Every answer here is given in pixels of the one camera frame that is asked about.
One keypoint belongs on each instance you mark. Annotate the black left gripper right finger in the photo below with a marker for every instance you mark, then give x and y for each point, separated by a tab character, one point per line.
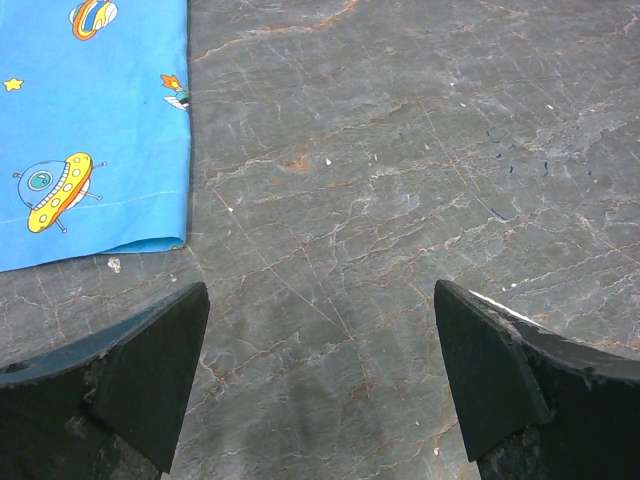
532	404

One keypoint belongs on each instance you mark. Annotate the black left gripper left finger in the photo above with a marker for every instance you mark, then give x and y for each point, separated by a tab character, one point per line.
110	405

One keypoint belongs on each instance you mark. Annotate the blue patterned cloth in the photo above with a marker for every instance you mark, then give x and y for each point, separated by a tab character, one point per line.
95	129

